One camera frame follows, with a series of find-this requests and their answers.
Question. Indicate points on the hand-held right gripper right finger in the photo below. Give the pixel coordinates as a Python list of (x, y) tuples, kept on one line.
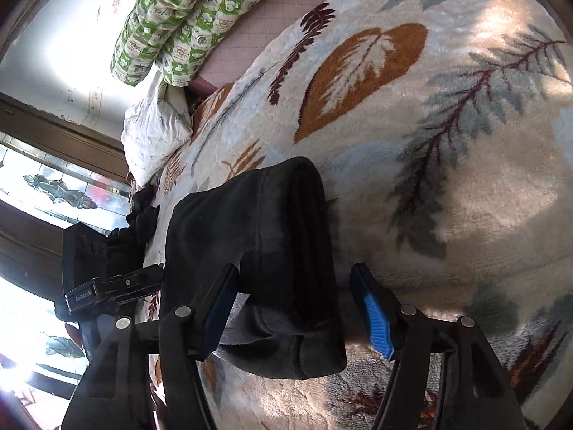
[(377, 320)]

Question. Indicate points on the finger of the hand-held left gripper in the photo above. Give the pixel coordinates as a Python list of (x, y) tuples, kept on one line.
[(134, 284)]

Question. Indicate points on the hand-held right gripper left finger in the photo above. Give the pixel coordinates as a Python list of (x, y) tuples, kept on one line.
[(219, 313)]

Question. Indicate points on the black pants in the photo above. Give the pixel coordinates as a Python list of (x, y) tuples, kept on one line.
[(268, 242)]

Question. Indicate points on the pile of black clothes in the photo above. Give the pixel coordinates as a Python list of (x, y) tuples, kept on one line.
[(136, 233)]

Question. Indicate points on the stained glass window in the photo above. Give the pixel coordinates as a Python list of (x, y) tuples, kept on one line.
[(53, 188)]

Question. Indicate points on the leaf pattern glass window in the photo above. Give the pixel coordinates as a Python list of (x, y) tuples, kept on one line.
[(40, 345)]

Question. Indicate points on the white pillow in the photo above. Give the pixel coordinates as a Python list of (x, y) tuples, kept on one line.
[(154, 134)]

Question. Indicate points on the leaf print fleece blanket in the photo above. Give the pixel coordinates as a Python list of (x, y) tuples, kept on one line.
[(447, 121)]

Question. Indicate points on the pink quilted bed sheet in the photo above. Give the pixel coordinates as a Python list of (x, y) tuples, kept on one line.
[(268, 13)]

